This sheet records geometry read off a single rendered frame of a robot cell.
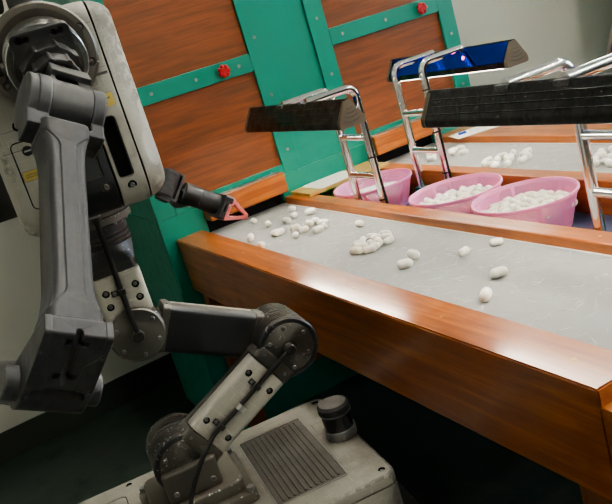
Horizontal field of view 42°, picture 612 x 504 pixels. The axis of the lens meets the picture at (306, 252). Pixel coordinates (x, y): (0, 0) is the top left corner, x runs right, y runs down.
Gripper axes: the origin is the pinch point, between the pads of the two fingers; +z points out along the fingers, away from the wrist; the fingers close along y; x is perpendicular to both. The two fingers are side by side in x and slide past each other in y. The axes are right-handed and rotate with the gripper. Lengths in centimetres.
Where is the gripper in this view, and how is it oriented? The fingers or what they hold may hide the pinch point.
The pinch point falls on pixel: (244, 215)
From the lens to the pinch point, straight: 225.8
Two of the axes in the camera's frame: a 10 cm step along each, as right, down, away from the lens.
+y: -4.5, -1.3, 8.9
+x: -3.4, 9.4, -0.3
